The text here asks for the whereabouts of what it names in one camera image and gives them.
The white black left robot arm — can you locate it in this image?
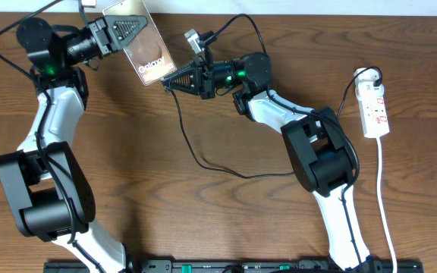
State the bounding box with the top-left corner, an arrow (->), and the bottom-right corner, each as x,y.
0,15 -> 148,272

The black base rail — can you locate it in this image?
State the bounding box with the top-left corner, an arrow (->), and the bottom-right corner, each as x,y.
42,259 -> 425,273

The white power strip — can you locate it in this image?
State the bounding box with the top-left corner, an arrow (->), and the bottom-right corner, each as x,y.
355,84 -> 390,139

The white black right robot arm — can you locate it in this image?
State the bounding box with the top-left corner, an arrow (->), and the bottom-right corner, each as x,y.
162,52 -> 370,271

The black charger cable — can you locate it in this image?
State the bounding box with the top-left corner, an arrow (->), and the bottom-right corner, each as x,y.
164,66 -> 384,180

